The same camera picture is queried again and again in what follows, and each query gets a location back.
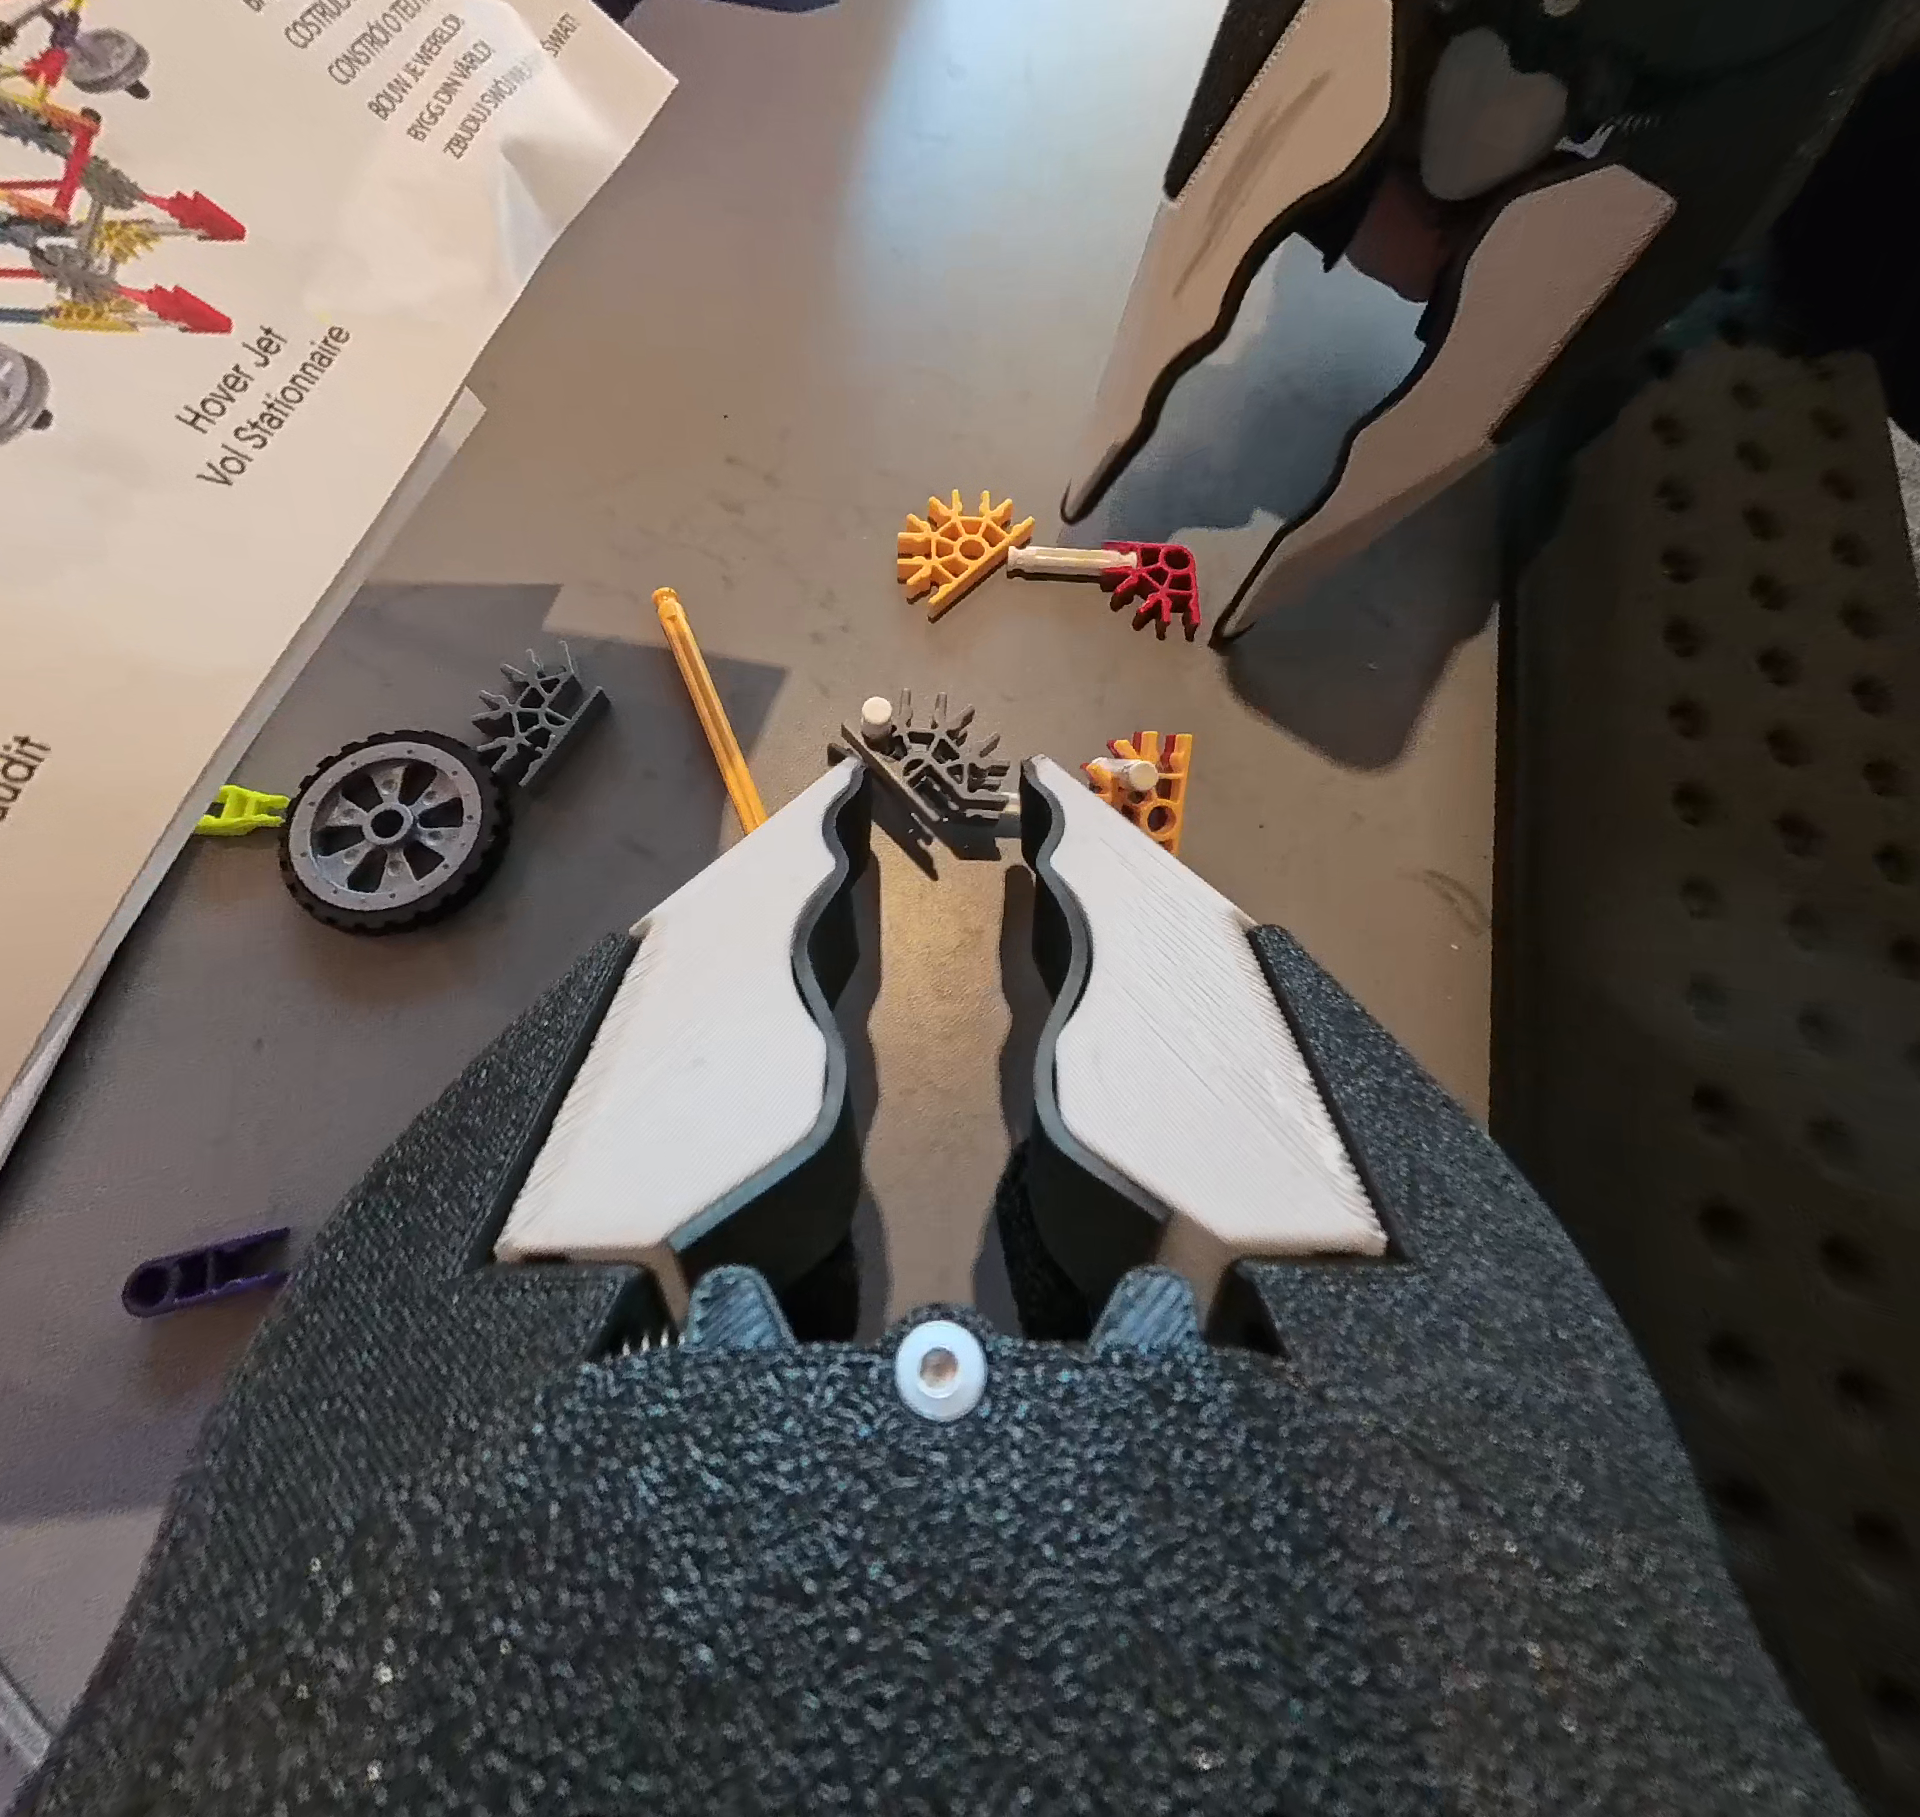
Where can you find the red plastic connector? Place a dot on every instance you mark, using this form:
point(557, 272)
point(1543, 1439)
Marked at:
point(1164, 589)
point(1146, 743)

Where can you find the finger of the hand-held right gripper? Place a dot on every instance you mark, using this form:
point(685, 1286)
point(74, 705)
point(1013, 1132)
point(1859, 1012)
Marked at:
point(1246, 165)
point(1499, 314)

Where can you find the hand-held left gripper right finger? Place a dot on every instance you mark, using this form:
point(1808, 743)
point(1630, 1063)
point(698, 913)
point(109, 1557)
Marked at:
point(1200, 1067)

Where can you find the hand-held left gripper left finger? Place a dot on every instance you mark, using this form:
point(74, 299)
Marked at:
point(675, 1081)

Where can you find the toy instruction booklet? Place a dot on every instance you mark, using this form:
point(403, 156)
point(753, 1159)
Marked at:
point(299, 272)

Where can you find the toy wheel with black tyre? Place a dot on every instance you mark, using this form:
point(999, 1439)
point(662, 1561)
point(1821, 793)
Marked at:
point(385, 824)

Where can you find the purple connector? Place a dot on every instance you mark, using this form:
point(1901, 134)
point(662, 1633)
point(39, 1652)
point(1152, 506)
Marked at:
point(196, 1274)

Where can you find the person's right hand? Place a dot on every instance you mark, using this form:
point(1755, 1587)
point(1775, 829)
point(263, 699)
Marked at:
point(1398, 235)

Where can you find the yellow half-round connector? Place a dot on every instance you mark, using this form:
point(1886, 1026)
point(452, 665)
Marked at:
point(952, 548)

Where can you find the orange plastic connector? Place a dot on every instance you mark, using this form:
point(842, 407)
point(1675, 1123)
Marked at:
point(1164, 805)

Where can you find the long yellow rod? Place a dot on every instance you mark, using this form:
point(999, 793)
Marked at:
point(705, 705)

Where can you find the lime green clip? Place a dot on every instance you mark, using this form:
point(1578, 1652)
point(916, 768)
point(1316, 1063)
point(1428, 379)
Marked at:
point(238, 805)

